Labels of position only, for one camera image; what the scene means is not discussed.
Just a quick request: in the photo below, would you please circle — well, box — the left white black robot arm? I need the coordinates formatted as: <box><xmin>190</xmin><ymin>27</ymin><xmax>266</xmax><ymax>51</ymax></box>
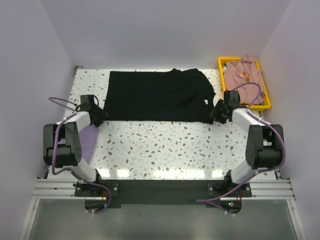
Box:
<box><xmin>43</xmin><ymin>94</ymin><xmax>108</xmax><ymax>196</ymax></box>

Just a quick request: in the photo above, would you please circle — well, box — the aluminium extrusion rail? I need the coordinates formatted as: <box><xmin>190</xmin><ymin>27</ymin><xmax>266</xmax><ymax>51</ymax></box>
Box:
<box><xmin>32</xmin><ymin>179</ymin><xmax>295</xmax><ymax>200</ymax></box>

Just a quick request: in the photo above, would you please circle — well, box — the yellow plastic bin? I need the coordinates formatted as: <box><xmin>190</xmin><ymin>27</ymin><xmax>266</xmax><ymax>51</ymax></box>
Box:
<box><xmin>218</xmin><ymin>56</ymin><xmax>271</xmax><ymax>111</ymax></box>

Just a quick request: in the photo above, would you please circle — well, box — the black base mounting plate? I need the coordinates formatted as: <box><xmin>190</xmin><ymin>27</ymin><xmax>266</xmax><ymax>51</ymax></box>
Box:
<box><xmin>73</xmin><ymin>180</ymin><xmax>252</xmax><ymax>213</ymax></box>

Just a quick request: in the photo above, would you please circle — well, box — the folded lavender t shirt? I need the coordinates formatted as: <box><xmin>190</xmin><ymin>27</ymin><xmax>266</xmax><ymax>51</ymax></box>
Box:
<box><xmin>55</xmin><ymin>124</ymin><xmax>99</xmax><ymax>168</ymax></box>

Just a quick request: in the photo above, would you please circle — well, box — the pink shirt in bin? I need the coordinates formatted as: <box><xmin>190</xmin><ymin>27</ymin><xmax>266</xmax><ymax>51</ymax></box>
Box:
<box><xmin>223</xmin><ymin>55</ymin><xmax>265</xmax><ymax>105</ymax></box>

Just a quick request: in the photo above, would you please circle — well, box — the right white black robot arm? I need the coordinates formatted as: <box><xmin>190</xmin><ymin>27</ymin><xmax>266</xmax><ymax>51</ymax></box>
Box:
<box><xmin>209</xmin><ymin>91</ymin><xmax>286</xmax><ymax>197</ymax></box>

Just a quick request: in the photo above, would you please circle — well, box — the black t shirt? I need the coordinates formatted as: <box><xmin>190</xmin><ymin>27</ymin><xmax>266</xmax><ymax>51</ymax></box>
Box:
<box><xmin>103</xmin><ymin>68</ymin><xmax>216</xmax><ymax>124</ymax></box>

